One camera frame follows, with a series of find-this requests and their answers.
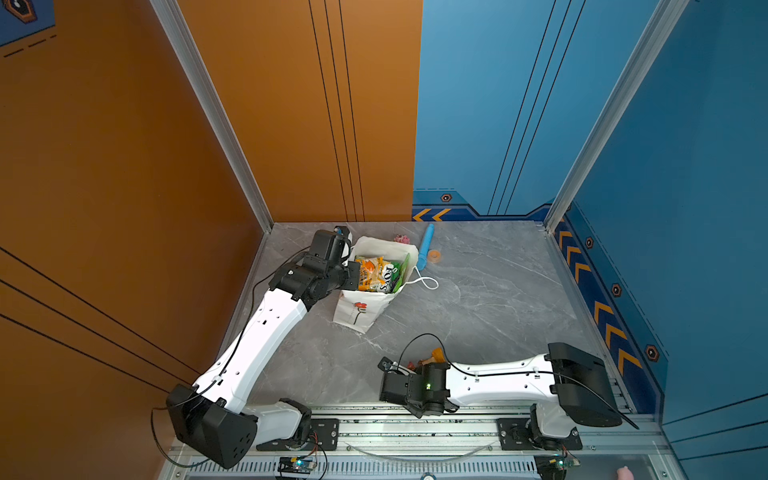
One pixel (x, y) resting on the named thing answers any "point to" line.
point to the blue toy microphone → (422, 258)
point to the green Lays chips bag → (403, 274)
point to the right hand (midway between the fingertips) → (410, 392)
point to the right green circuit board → (554, 467)
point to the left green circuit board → (300, 465)
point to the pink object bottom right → (624, 473)
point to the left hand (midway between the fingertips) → (354, 267)
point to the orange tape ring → (434, 256)
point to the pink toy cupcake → (401, 238)
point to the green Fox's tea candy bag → (390, 277)
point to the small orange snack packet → (438, 356)
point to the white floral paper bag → (360, 309)
